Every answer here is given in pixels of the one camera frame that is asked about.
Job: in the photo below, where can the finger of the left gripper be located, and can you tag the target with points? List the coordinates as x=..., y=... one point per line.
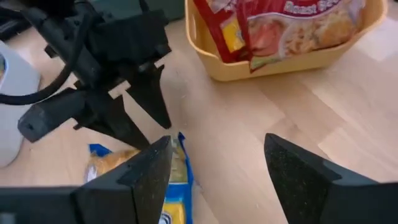
x=152, y=99
x=115, y=124

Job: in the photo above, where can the white plastic bin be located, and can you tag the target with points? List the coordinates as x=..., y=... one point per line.
x=18, y=74

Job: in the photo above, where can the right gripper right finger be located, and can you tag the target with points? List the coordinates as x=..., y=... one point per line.
x=304, y=186

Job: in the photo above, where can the yellow plastic bin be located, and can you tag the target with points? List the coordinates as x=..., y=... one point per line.
x=280, y=67

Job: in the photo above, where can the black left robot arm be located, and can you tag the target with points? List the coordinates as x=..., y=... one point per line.
x=53, y=28

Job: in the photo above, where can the blue Maruchan noodle pack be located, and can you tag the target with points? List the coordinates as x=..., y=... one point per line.
x=180, y=189

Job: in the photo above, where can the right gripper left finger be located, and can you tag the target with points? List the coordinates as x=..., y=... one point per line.
x=140, y=186

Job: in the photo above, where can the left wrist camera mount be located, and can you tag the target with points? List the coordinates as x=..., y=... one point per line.
x=49, y=116

